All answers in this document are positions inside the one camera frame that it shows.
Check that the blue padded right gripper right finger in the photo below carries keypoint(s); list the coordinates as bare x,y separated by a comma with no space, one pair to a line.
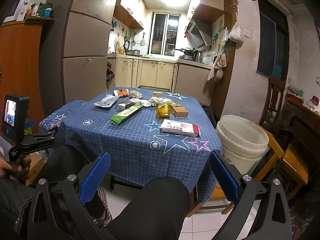
227,176

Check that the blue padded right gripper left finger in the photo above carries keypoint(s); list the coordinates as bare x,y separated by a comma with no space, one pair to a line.
92,175

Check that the beige lower kitchen cabinets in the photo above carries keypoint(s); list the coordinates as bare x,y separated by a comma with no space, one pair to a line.
175,76

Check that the kitchen window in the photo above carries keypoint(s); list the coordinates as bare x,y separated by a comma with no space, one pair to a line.
163,35

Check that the upper kitchen cabinet left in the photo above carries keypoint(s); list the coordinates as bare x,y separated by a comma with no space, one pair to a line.
132,13

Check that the person's left hand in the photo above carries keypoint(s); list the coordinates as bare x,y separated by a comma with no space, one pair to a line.
20,170

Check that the white plastic bucket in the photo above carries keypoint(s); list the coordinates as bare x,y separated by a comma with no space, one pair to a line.
243,142

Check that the wooden chair under bucket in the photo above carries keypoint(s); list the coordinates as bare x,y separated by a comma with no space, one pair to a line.
288,161

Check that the person's black trouser leg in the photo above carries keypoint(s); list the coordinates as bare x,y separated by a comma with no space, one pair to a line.
157,211

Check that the green white long box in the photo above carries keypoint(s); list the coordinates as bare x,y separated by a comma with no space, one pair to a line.
125,114

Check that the dark wooden chair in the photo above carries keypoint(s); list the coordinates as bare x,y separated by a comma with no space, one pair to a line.
273,102

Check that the white red medicine box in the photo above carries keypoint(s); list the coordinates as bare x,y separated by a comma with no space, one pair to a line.
180,128

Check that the blue star patterned tablecloth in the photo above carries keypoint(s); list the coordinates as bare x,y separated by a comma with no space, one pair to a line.
139,151

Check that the brown cardboard box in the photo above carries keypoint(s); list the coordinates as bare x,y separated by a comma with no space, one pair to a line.
179,111

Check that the white plastic wrapper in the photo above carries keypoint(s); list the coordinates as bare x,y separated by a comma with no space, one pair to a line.
107,102

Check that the black white wrapped packet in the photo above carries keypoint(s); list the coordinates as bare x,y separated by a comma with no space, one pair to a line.
124,105

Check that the dark wooden side table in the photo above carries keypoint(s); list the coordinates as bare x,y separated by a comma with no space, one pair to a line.
302,122

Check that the yellow plastic snack bag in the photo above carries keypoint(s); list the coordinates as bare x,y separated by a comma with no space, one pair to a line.
163,110

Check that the orange wooden cabinet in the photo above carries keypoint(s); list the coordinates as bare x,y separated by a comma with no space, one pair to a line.
29,66

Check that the orange white cup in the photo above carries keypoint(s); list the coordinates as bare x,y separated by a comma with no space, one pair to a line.
121,92

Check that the clear bag of nuts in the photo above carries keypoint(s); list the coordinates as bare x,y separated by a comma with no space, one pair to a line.
135,94

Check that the crumpled white tissue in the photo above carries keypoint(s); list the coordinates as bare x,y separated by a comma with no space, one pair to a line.
152,102

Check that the hanging beige cloth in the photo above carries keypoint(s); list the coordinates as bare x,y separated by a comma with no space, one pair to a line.
216,72

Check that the beige refrigerator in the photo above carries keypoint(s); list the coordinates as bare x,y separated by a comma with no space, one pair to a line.
73,56

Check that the small tan box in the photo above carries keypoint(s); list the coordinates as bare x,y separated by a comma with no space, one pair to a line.
157,94

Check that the steel kettle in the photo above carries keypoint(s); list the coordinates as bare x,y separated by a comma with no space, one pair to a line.
197,56

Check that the black wok pan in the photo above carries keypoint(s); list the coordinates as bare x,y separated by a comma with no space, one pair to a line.
186,51

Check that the hanging white plastic bag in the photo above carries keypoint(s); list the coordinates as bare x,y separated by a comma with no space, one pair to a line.
236,34

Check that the range hood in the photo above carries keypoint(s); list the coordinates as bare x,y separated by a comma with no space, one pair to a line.
199,34

